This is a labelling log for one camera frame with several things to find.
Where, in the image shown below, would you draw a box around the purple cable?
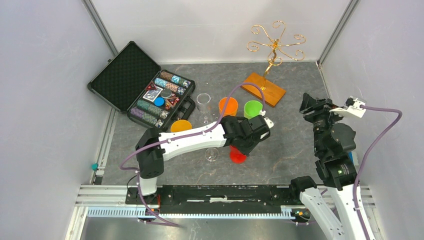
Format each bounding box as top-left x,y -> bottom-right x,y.
119,82 -> 267,229
352,105 -> 403,240

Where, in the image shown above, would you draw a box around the orange wine glass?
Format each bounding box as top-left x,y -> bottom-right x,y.
218,97 -> 239,117

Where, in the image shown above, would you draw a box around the black poker chip case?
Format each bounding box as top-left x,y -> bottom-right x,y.
87,41 -> 196,132

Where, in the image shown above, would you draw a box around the yellow wine glass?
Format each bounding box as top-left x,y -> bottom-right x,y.
170,119 -> 192,133

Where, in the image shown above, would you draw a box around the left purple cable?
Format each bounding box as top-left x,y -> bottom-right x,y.
119,82 -> 267,229

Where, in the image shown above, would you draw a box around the clear wine glass back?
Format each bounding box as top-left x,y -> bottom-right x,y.
205,147 -> 220,162

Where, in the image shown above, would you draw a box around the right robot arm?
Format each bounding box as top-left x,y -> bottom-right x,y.
288,93 -> 375,240

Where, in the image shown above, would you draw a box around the blue round chip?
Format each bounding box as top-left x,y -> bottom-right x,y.
153,97 -> 165,107

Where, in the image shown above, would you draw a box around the clear wine glass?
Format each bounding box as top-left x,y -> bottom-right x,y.
205,147 -> 220,162
196,93 -> 213,125

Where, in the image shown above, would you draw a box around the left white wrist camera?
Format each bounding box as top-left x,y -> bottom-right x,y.
259,110 -> 275,129

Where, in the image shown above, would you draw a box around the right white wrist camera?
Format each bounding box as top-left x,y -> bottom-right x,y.
329,96 -> 366,118

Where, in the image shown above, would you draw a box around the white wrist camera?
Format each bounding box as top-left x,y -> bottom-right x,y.
329,96 -> 366,118
259,110 -> 275,129

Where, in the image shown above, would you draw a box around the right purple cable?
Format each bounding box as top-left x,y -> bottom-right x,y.
352,105 -> 403,240

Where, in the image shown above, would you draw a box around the playing card deck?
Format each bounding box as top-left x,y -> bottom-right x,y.
142,87 -> 163,103

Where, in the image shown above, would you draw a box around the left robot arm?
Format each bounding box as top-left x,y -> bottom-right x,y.
129,114 -> 274,204

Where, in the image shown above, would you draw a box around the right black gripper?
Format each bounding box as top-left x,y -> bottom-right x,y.
298,91 -> 349,154

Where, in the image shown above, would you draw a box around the red wine glass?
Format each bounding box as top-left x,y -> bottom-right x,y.
229,145 -> 247,164

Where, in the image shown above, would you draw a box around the green blue toy bricks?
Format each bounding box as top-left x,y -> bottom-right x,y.
348,151 -> 359,166

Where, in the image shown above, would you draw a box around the green wine glass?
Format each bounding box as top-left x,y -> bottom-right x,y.
243,100 -> 263,119

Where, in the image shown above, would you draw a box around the clear wine glass front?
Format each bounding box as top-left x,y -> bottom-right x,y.
196,93 -> 213,125

